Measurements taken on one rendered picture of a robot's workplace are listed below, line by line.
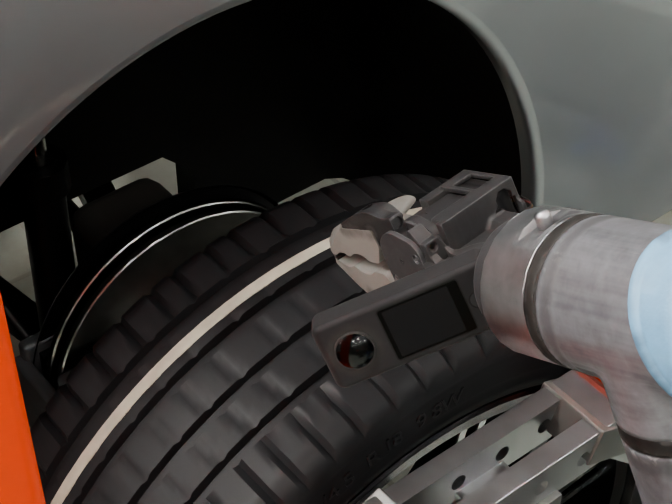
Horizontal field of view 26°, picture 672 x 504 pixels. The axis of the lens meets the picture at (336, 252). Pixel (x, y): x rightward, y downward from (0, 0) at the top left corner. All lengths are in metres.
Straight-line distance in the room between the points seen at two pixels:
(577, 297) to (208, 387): 0.40
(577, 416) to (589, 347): 0.35
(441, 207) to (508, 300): 0.14
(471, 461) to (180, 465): 0.21
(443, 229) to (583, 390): 0.28
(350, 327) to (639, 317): 0.21
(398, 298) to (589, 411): 0.30
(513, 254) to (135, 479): 0.40
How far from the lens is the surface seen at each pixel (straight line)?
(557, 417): 1.14
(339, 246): 1.01
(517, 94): 1.52
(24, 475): 0.51
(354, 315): 0.88
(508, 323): 0.83
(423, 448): 1.12
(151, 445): 1.10
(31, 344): 1.48
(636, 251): 0.76
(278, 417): 1.07
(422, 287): 0.88
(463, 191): 0.94
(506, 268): 0.83
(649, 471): 0.80
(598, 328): 0.77
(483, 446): 1.10
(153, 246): 1.43
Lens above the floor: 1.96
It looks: 42 degrees down
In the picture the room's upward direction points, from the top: straight up
